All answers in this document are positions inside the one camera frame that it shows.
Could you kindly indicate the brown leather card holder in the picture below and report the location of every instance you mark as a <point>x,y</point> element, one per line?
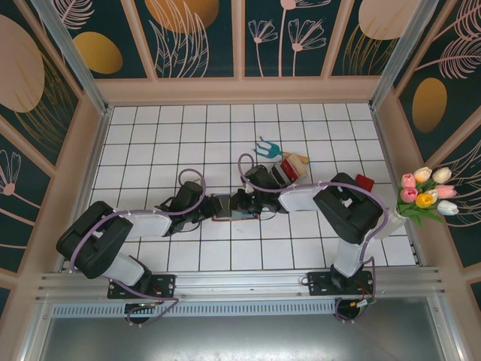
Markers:
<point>248,216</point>

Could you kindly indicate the clear acrylic card box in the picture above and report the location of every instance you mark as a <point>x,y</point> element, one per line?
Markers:
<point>295,169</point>

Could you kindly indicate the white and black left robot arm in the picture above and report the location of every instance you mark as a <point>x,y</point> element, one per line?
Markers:
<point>143,223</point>

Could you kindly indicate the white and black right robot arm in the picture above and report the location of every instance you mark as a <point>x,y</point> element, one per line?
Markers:
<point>304,197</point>

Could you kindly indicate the red plastic card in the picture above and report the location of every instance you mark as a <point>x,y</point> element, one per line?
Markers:
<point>290,167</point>

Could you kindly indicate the small red case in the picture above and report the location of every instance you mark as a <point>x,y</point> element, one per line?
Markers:
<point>366,182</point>

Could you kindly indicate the grey metal sheet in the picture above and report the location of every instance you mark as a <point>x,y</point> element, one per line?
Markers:
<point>240,338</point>

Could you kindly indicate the white vase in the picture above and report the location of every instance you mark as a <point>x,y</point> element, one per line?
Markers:
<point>392,225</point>

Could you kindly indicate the green circuit board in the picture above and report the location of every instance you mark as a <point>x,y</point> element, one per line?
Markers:
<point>362,304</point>

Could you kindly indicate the artificial tulip bouquet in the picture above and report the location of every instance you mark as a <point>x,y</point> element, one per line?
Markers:
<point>424,199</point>

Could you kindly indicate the aluminium mounting rail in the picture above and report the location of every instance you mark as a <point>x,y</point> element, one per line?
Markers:
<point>240,280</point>

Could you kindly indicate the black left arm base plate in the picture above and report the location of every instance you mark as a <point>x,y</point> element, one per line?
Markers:
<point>165,286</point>

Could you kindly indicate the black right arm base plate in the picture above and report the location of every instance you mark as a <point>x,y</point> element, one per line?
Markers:
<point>319,284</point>

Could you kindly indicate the aluminium frame post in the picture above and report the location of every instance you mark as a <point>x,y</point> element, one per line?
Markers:
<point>398,52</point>
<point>75,56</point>

